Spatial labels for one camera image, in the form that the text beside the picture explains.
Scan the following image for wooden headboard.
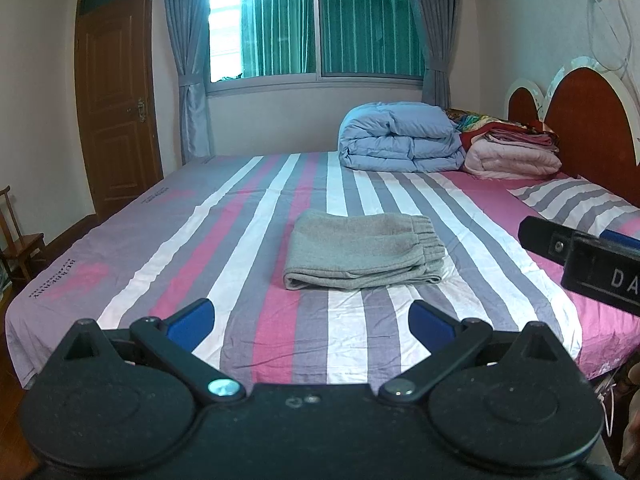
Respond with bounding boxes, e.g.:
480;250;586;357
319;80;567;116
505;56;640;182

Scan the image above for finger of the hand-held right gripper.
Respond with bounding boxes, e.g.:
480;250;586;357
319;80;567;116
599;229;640;251
518;215;577;267

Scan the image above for colourful patterned blanket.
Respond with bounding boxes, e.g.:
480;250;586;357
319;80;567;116
445;107;561;153

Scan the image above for brown wooden door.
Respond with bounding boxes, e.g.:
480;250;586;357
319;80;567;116
73;0;166;222

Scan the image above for pink folded blanket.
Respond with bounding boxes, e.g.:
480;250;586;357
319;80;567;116
464;130;563;181

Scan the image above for striped pillow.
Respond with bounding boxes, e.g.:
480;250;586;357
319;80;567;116
506;177;640;237

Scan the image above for white hanging cable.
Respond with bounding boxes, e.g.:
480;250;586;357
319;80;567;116
586;0;633;75

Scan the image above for striped bed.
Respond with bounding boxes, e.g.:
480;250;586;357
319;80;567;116
5;150;640;392

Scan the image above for grey pants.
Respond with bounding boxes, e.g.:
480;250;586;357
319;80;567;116
282;210;447;291

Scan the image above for sliding glass window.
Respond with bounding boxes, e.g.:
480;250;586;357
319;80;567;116
206;0;427;97

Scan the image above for blue-grey folded duvet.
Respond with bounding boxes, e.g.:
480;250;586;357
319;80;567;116
337;101;468;173

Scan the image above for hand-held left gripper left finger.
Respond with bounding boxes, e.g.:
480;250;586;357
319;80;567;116
62;297;247;404

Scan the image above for grey curtain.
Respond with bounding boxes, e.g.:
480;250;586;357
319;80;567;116
410;0;459;109
159;0;217;165

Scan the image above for wooden chair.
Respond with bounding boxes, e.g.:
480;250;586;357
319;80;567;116
0;185;47;283

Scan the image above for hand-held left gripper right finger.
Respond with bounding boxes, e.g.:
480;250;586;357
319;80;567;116
377;299;561;404

